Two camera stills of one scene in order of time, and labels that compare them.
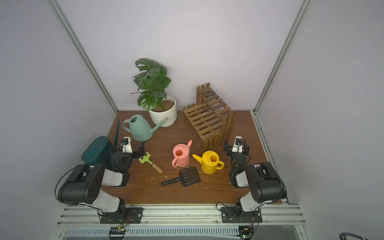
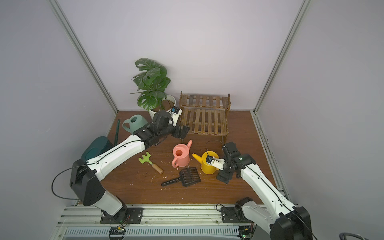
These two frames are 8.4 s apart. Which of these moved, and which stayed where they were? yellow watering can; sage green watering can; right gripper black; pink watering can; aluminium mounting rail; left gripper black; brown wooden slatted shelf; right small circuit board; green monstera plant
Moved: left gripper black; brown wooden slatted shelf; right gripper black
Stayed: yellow watering can; right small circuit board; aluminium mounting rail; green monstera plant; pink watering can; sage green watering can
